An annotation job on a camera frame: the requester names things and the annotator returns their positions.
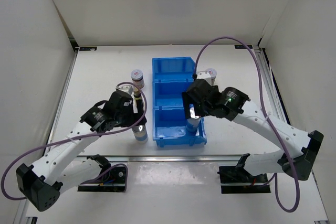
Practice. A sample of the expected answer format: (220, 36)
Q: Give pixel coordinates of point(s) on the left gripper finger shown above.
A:
(137, 120)
(140, 105)

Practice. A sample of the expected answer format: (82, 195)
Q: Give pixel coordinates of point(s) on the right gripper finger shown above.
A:
(188, 101)
(201, 114)

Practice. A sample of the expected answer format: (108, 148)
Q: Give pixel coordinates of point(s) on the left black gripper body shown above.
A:
(127, 117)

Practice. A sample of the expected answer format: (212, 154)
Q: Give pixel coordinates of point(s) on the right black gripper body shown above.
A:
(201, 106)

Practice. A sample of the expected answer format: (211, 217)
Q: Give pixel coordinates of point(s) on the silver-lid shaker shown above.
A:
(140, 133)
(193, 121)

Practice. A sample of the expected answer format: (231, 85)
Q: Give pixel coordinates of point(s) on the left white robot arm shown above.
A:
(43, 193)

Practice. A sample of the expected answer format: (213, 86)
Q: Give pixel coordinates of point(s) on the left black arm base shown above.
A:
(115, 181)

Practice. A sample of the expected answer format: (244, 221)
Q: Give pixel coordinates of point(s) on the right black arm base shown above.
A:
(233, 183)

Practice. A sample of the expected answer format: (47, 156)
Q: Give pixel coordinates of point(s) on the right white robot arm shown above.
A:
(297, 149)

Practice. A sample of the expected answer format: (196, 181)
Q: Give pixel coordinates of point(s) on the left yellow small bottle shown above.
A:
(136, 94)

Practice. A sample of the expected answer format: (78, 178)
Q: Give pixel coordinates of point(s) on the blue three-compartment bin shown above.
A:
(171, 77)

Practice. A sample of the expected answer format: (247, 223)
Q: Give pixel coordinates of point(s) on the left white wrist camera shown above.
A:
(124, 89)

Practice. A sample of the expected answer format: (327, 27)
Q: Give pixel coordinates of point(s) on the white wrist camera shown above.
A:
(124, 89)
(205, 75)

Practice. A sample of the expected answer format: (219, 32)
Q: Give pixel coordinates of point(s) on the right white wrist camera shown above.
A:
(205, 75)

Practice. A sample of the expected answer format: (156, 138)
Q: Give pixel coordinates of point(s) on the aluminium front rail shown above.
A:
(170, 159)

